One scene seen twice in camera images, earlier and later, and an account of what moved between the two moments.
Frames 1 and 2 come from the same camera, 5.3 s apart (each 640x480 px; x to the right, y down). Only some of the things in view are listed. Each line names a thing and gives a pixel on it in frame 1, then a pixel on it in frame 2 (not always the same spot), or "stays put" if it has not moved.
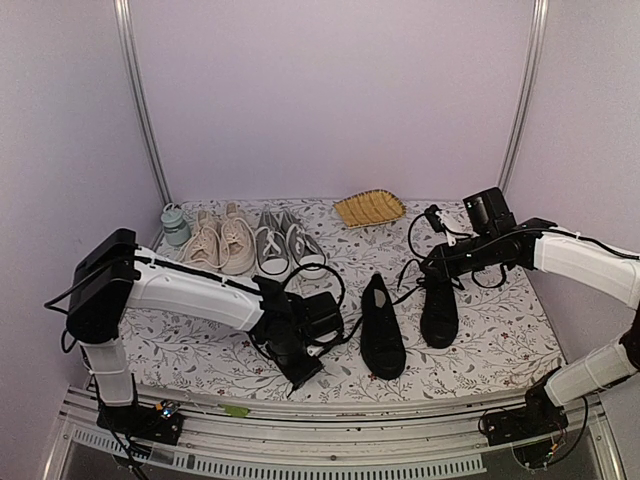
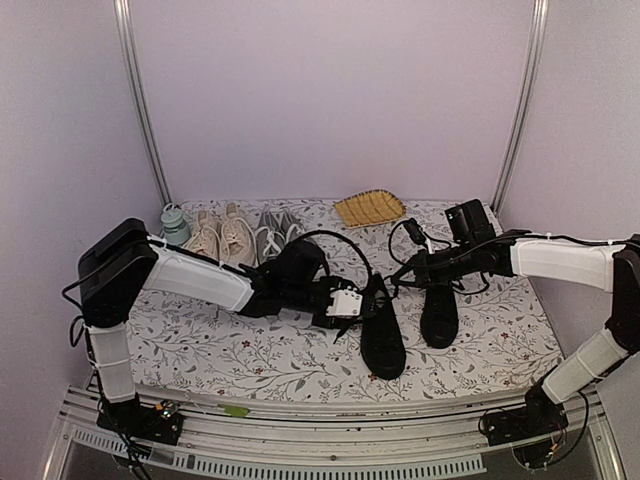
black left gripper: [295, 376] to [337, 324]
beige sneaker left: [203, 245] stays put
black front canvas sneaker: [382, 342] stays put
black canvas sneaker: [439, 321] stays put
